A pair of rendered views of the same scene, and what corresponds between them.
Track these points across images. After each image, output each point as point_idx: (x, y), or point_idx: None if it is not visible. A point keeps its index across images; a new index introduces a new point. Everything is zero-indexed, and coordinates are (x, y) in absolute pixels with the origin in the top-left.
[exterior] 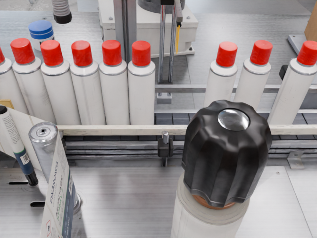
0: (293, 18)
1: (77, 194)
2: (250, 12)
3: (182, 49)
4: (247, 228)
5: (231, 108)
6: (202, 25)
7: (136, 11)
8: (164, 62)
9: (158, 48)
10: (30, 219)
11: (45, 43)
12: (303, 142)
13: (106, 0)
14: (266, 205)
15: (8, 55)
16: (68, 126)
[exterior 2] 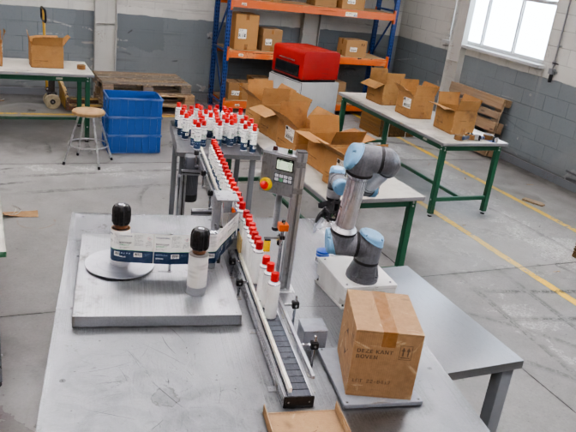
0: (429, 360)
1: (214, 269)
2: (424, 339)
3: (338, 302)
4: (207, 302)
5: (204, 228)
6: None
7: (295, 244)
8: (325, 298)
9: (330, 291)
10: None
11: (254, 226)
12: (259, 322)
13: (350, 258)
14: (219, 307)
15: (305, 254)
16: (243, 261)
